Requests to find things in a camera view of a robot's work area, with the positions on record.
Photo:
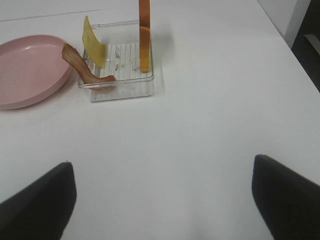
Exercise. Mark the clear right plastic container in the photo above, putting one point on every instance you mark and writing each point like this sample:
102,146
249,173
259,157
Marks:
122,40

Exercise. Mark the dark chair at edge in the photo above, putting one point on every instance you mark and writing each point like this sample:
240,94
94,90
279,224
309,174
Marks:
302,48

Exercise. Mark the yellow cheese slice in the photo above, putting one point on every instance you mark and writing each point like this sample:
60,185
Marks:
94,48

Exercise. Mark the pink plate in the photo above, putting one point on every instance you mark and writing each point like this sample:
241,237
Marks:
31,70

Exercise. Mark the upright bread slice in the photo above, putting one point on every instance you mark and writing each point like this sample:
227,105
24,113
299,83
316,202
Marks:
144,35

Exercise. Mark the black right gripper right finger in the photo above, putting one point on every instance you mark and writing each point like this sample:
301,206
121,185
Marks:
288,202

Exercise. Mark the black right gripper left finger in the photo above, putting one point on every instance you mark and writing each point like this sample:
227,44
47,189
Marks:
42,210

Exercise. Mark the bacon strip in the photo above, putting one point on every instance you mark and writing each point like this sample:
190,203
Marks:
73,58

